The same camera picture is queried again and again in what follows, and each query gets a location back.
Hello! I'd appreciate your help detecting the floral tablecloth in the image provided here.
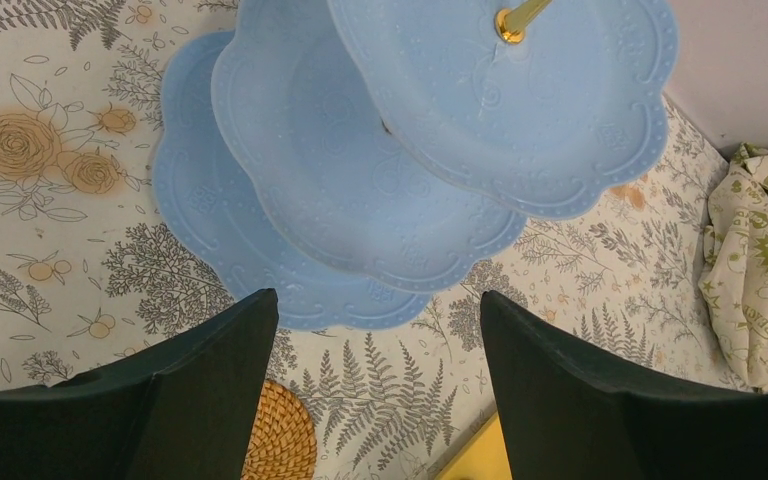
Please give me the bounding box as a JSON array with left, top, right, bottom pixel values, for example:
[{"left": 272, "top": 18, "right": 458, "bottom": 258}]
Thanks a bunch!
[{"left": 0, "top": 1, "right": 742, "bottom": 479}]

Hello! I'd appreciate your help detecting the printed cloth bag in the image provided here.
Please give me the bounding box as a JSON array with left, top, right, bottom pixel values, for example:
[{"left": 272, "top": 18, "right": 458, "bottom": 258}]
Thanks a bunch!
[{"left": 698, "top": 144, "right": 768, "bottom": 393}]

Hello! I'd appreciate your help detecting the yellow serving tray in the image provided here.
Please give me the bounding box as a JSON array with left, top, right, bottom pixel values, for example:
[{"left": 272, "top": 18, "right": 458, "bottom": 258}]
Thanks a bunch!
[{"left": 436, "top": 413, "right": 513, "bottom": 480}]

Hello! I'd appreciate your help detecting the woven rattan coaster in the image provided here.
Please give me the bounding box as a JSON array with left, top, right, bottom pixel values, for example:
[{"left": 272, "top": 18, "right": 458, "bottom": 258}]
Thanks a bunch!
[{"left": 241, "top": 380, "right": 317, "bottom": 480}]

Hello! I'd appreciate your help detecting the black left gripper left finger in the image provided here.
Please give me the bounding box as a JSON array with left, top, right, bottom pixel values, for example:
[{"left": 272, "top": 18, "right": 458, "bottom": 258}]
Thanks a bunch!
[{"left": 0, "top": 289, "right": 279, "bottom": 479}]

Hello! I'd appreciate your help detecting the blue three-tier cake stand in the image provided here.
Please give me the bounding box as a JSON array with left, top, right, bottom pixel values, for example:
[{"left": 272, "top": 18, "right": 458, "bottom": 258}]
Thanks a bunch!
[{"left": 153, "top": 1, "right": 679, "bottom": 330}]

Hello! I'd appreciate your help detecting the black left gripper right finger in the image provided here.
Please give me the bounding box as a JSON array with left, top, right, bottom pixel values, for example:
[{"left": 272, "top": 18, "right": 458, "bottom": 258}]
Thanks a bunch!
[{"left": 480, "top": 291, "right": 768, "bottom": 479}]

